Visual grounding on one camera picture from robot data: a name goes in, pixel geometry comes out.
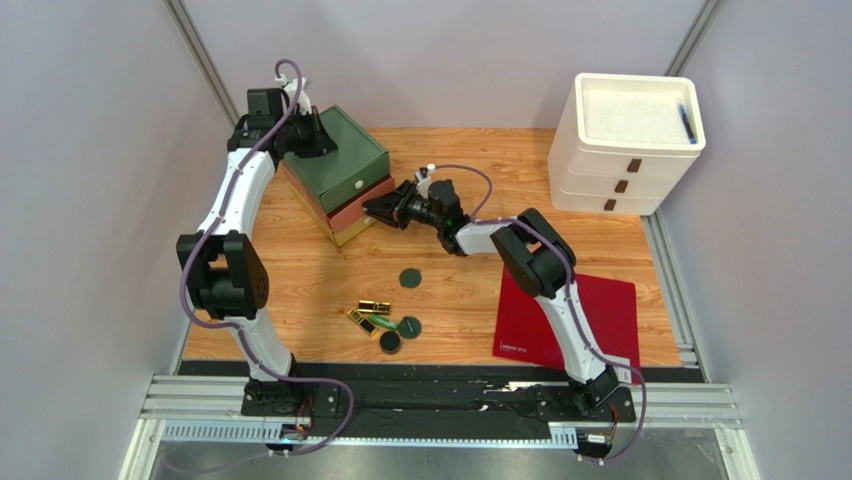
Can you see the gold rectangular case lower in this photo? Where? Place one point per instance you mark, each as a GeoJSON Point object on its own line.
{"type": "Point", "coordinates": [362, 321]}

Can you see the blue pen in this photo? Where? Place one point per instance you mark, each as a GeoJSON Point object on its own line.
{"type": "Point", "coordinates": [691, 136]}

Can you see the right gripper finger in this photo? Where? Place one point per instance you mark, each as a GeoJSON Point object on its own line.
{"type": "Point", "coordinates": [396, 222]}
{"type": "Point", "coordinates": [390, 204]}

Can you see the white three-drawer organizer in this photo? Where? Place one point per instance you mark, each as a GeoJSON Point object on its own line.
{"type": "Point", "coordinates": [620, 146]}

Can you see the gold rectangular case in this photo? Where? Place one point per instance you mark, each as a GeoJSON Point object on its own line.
{"type": "Point", "coordinates": [362, 321]}
{"type": "Point", "coordinates": [374, 307]}

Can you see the dark green round compact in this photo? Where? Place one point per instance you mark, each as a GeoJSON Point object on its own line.
{"type": "Point", "coordinates": [410, 278]}

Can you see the gold rectangular case upper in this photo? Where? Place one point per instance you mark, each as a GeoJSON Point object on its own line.
{"type": "Point", "coordinates": [374, 307]}

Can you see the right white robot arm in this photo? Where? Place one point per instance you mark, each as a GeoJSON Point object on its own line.
{"type": "Point", "coordinates": [538, 259]}

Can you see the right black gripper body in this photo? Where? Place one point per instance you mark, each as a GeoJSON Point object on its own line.
{"type": "Point", "coordinates": [404, 206]}

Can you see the red mirror board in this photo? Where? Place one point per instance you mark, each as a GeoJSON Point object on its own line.
{"type": "Point", "coordinates": [523, 333]}

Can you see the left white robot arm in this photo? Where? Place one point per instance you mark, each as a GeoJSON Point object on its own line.
{"type": "Point", "coordinates": [224, 284]}

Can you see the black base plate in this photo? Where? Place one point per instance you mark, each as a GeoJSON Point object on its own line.
{"type": "Point", "coordinates": [442, 402]}

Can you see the black round compact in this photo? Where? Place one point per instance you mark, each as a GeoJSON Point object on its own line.
{"type": "Point", "coordinates": [390, 343]}

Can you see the yellow bottom drawer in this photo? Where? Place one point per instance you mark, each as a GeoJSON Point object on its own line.
{"type": "Point", "coordinates": [349, 233]}

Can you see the pink drawer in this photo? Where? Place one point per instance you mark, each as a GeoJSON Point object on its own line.
{"type": "Point", "coordinates": [383, 186]}

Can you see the aluminium frame rail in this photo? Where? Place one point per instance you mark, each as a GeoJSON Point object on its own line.
{"type": "Point", "coordinates": [207, 408]}

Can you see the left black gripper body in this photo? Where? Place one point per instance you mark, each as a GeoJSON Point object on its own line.
{"type": "Point", "coordinates": [304, 133]}

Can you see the green lipstick tube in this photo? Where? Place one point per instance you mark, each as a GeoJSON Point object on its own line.
{"type": "Point", "coordinates": [383, 322]}

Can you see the green top drawer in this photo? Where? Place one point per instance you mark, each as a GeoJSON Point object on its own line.
{"type": "Point", "coordinates": [334, 179]}

